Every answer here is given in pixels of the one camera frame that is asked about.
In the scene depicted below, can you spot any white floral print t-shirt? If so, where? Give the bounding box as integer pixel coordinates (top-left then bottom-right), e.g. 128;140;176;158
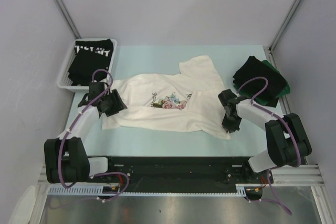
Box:
102;56;230;141

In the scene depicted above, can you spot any white plastic laundry basket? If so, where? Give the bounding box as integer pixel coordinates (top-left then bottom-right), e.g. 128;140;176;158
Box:
57;38;117;92

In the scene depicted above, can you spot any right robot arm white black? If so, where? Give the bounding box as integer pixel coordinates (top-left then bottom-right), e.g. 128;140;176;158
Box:
218;89;312;183

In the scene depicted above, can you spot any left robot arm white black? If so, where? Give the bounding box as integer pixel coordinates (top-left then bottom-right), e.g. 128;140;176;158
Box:
44;82;127;188

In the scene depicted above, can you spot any black t-shirt white lettering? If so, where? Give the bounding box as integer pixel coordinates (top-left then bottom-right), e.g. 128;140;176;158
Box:
68;39;114;86

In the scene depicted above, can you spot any folded black t-shirt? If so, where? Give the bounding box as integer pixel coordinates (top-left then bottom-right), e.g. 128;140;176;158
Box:
232;56;287;108

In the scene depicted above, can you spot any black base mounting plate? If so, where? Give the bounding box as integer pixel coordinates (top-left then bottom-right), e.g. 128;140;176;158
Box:
88;156;273;194

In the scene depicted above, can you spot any light blue cable duct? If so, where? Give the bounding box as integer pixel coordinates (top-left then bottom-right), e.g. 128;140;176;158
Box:
48;185;246;198

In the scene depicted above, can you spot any aluminium front frame rail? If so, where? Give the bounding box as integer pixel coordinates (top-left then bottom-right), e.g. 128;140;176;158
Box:
37;164;326;186

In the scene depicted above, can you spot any left rear aluminium post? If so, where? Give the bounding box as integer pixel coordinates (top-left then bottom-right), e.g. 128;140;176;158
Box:
53;0;81;39

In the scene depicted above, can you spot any aluminium post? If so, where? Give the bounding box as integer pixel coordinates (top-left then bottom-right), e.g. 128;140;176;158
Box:
268;0;304;54
53;0;81;39

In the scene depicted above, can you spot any right rear aluminium post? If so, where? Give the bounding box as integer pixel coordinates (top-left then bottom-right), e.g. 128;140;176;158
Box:
268;0;304;54

